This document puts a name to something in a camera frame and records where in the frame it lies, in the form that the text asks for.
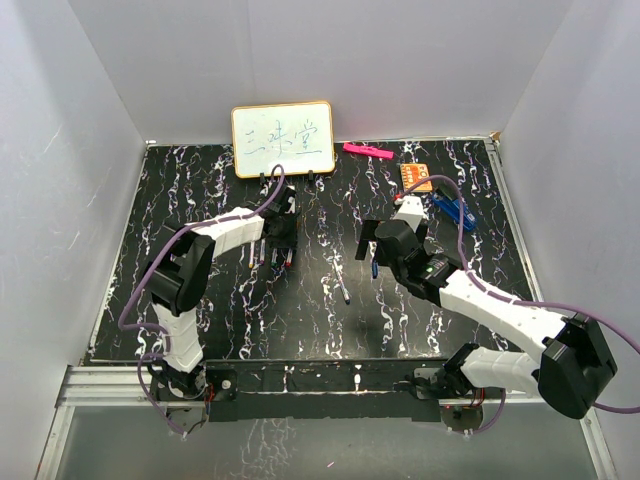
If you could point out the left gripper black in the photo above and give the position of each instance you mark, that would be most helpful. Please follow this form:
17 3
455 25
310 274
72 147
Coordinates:
290 241

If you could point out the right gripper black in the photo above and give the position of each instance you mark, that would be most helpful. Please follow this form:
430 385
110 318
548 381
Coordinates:
368 235

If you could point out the white pen yellow end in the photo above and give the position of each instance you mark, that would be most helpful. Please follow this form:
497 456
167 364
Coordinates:
252 255

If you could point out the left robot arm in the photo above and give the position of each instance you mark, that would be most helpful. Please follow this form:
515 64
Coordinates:
178 283

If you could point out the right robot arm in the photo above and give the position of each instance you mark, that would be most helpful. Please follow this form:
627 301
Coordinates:
566 360

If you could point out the white pen blue end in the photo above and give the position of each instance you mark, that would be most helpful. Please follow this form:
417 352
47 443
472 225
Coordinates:
342 285

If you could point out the small spiral notebook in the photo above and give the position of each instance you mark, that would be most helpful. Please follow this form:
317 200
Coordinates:
412 174

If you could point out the black base bar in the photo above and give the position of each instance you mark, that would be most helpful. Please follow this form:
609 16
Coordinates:
340 389

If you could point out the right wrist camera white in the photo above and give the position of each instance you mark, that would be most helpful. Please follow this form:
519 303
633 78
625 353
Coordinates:
409 209

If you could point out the whiteboard with yellow frame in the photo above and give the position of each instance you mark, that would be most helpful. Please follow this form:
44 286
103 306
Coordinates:
296 136

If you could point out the aluminium frame rail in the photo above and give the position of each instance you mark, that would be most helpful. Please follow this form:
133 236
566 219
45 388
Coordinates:
101 386

